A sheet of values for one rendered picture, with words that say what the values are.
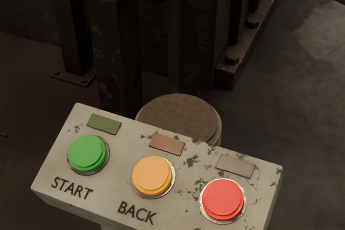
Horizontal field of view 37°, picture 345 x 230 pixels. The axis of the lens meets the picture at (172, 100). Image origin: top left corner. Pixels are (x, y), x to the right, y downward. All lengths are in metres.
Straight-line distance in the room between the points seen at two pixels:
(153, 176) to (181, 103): 0.22
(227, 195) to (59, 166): 0.18
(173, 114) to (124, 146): 0.17
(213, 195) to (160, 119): 0.22
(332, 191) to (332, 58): 0.54
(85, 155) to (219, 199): 0.15
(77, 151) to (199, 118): 0.21
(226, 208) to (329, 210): 0.81
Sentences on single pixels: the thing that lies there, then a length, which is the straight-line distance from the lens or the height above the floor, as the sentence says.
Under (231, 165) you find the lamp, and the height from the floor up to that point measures 0.61.
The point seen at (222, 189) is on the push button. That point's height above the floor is 0.61.
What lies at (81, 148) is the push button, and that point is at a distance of 0.55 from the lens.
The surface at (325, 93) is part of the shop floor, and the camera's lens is 1.58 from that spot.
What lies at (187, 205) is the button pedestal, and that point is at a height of 0.59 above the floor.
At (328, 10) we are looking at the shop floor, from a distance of 1.95.
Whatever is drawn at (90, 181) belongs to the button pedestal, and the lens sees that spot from 0.54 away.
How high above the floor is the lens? 1.01
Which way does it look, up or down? 43 degrees down
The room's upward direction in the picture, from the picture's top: straight up
